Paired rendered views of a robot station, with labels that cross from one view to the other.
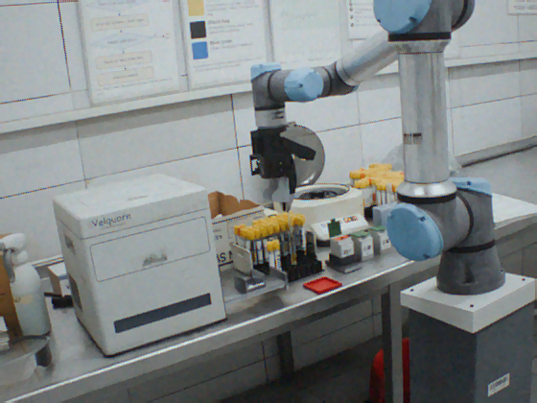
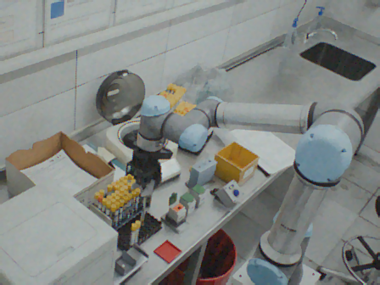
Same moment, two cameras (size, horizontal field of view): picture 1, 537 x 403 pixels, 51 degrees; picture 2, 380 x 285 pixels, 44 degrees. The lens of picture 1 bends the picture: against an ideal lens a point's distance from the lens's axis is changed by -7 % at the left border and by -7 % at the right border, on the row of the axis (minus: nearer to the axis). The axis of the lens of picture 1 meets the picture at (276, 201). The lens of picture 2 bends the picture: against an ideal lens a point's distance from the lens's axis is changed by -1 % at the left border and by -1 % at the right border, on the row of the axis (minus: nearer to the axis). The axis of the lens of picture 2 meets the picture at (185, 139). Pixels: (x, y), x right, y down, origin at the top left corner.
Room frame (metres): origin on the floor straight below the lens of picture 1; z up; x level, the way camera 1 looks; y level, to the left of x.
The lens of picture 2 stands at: (0.41, 0.41, 2.10)
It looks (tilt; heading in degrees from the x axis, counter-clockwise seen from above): 36 degrees down; 333
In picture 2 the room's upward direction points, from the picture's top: 12 degrees clockwise
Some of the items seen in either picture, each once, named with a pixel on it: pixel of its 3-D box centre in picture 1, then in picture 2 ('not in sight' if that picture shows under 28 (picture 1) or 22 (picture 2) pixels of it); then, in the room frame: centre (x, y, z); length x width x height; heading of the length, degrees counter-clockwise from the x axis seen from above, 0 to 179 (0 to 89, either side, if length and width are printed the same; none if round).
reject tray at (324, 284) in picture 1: (322, 285); (168, 251); (1.33, -0.09, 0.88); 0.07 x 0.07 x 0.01; 31
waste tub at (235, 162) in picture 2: not in sight; (235, 164); (1.66, -0.48, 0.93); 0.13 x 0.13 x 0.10; 30
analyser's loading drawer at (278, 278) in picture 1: (241, 287); (118, 269); (1.27, 0.10, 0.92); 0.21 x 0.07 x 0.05; 121
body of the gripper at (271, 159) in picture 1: (271, 152); (145, 162); (1.43, 0.00, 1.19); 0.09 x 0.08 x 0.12; 121
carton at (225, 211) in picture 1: (206, 230); (60, 179); (1.66, 0.21, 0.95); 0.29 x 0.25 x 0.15; 31
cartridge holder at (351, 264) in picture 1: (342, 259); (175, 219); (1.45, -0.15, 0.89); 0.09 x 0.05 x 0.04; 28
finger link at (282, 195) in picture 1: (282, 196); (147, 190); (1.42, -0.01, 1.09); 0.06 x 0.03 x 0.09; 121
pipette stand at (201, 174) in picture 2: (391, 222); (202, 174); (1.63, -0.32, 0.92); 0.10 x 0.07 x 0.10; 116
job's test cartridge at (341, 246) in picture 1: (341, 249); (176, 214); (1.45, -0.15, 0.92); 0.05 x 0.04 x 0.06; 28
